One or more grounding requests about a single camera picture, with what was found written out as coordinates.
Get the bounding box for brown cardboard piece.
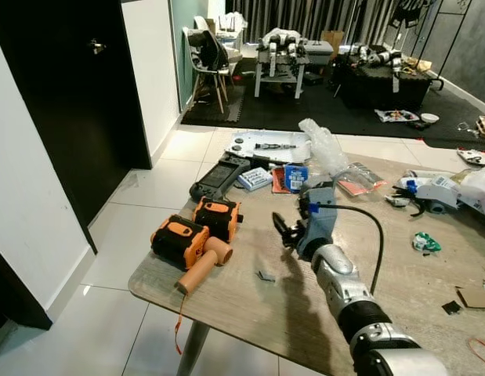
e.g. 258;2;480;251
455;285;485;309

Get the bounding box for black door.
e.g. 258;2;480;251
0;0;154;253

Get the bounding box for white blue small box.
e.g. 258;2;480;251
237;166;273;192

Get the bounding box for crumpled clear plastic bag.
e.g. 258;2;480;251
298;118;350;178

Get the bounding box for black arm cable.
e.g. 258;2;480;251
331;204;385;295

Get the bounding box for white chair with clothes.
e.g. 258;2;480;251
181;16;244;115

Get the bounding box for green crumpled wrapper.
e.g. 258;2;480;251
411;231;443;254

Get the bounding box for white plastic bag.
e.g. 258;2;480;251
454;165;485;222

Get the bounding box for grey metal table leg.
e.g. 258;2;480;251
176;320;212;376

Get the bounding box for orange rubber band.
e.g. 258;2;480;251
467;336;485;370

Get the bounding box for grey striped curtain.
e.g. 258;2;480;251
225;0;433;46

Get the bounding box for orange black tool case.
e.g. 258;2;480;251
193;196;244;244
150;215;212;272

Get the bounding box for grey plastic box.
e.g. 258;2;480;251
304;40;335;66

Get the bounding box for clear bag with red card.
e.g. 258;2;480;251
335;161;385;197

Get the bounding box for black storage box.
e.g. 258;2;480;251
335;56;445;111

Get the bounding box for blue small packet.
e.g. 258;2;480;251
283;164;310;193

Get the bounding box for white black robot parts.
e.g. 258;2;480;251
259;28;307;60

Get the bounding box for white small table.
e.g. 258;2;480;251
253;49;310;99

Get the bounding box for brown cardboard box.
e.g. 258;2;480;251
321;31;346;56

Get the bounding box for black floor mat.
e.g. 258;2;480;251
181;58;485;151

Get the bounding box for black handheld controller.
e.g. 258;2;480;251
189;153;252;204

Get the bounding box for white flat tray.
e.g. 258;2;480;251
226;128;314;165

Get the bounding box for white dish with scraps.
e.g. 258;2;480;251
457;146;485;168

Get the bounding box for orange flat packet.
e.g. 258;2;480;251
270;166;291;195

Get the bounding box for printed wrapper on floor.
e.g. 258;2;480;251
375;108;422;125

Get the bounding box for white spare gripper black jaws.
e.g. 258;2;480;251
394;173;464;217

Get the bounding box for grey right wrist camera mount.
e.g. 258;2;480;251
299;185;338;261

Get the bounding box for orange hanging strap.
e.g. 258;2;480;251
173;288;189;356

